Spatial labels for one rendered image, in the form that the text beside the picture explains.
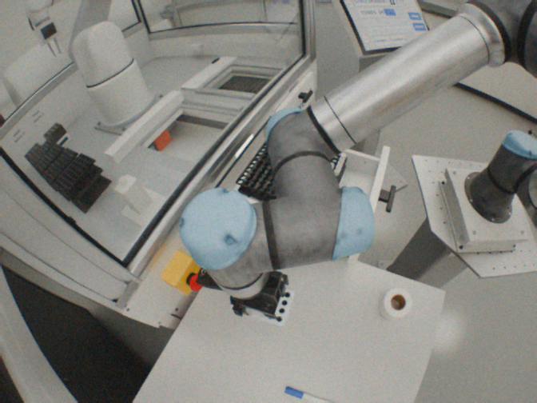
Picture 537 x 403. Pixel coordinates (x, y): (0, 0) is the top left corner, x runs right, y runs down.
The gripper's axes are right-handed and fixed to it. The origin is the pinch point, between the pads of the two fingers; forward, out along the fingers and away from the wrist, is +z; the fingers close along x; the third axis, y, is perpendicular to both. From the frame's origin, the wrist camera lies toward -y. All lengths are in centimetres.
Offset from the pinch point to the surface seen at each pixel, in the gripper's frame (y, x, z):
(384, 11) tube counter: 22, 117, -30
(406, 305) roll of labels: 33.0, 7.1, 1.2
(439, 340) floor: 86, 14, 81
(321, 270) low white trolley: 12.0, 12.7, 5.2
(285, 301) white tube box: 6.2, 2.6, 3.1
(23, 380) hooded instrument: -39, -45, -14
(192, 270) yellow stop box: -12.5, 0.5, -7.6
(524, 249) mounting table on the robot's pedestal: 79, 31, 5
